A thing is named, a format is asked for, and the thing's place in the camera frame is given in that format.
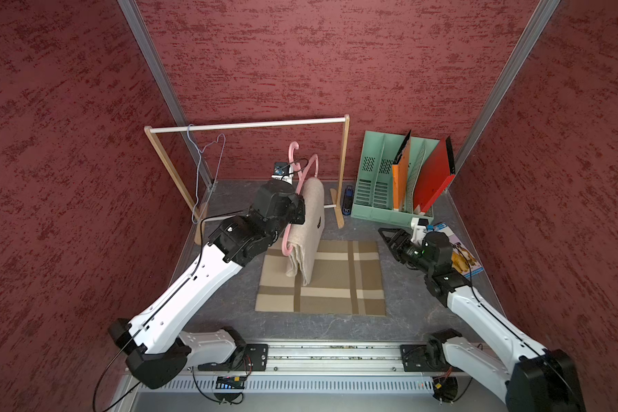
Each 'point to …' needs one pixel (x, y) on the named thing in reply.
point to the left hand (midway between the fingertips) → (293, 201)
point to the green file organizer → (373, 192)
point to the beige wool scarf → (307, 239)
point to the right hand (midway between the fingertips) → (377, 237)
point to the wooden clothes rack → (337, 202)
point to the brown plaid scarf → (345, 280)
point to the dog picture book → (462, 262)
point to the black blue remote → (348, 201)
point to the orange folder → (401, 177)
